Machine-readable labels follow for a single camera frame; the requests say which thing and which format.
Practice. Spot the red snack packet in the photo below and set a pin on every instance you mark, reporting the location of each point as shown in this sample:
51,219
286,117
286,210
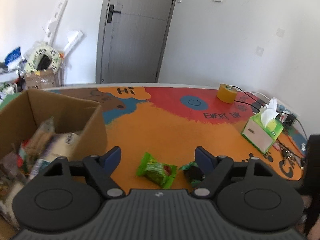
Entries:
22,155

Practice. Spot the white blue snack bag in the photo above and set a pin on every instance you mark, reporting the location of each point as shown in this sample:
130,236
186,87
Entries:
61,145

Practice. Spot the short white foam piece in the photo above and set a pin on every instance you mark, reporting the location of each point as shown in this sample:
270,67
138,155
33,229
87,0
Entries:
73,38

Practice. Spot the open cardboard box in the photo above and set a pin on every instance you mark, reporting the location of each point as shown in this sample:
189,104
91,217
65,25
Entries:
74,111

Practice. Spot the green tissue box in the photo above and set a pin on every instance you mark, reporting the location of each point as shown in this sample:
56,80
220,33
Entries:
263,129

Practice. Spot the grey door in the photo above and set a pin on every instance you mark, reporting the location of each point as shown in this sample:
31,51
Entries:
130,49

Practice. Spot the colourful cartoon play mat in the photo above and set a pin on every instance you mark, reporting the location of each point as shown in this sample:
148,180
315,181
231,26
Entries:
170,123

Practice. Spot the bunch of keys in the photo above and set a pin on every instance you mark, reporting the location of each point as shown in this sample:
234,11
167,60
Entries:
288,154

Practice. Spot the dark green snack packet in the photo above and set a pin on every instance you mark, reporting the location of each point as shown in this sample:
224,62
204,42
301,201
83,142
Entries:
192,173

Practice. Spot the panda child toilet seat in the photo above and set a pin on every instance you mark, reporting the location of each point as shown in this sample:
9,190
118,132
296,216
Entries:
44,57

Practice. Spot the tall white foam piece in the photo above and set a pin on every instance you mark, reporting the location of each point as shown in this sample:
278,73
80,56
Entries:
53,23

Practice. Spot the brown SF cardboard box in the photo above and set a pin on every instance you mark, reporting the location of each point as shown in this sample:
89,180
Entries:
42,79

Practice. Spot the yellow tape roll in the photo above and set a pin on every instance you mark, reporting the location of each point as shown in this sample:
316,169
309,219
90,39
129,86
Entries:
226,93

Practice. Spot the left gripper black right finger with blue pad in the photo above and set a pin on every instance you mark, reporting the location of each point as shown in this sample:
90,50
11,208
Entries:
215,169

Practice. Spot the orange biscuit packet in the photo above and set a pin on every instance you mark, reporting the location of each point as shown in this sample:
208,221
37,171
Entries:
40,139

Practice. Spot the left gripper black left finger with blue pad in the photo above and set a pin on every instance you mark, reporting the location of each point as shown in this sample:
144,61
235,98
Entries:
98,170

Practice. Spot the blue plastic bag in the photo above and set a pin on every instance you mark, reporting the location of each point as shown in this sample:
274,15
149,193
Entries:
13,58

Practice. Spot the black power adapter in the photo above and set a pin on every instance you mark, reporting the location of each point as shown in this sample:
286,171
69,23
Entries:
287,119

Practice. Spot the black door handle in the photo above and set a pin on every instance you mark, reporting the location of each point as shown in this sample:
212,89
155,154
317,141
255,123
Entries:
111,12

